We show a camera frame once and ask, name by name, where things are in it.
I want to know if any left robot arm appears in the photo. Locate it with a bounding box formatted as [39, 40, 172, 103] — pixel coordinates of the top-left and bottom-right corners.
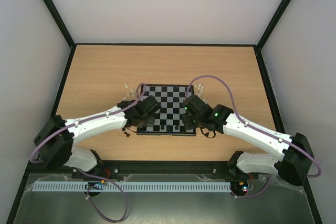
[29, 96, 161, 175]

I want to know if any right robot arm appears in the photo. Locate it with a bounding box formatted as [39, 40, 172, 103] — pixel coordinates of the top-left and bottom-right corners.
[182, 95, 313, 186]

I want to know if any black and silver chessboard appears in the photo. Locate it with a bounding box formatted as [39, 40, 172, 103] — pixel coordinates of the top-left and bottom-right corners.
[136, 84, 196, 136]

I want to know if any black aluminium frame rail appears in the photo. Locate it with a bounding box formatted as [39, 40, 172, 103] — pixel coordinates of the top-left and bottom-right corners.
[25, 161, 294, 182]

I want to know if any white slotted cable duct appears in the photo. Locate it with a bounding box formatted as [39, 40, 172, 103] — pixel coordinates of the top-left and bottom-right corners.
[31, 182, 231, 193]

